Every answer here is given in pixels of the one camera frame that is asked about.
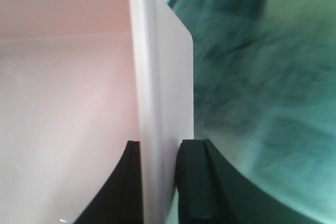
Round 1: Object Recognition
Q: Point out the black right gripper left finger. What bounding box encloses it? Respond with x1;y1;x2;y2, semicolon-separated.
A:
75;141;143;223

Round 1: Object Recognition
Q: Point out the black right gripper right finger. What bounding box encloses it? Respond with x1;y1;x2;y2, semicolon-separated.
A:
175;138;335;223

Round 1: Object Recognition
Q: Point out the pink plastic bin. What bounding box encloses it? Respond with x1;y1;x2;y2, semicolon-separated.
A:
1;0;194;223

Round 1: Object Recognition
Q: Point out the green circular conveyor belt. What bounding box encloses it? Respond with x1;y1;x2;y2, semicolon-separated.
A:
146;0;336;219

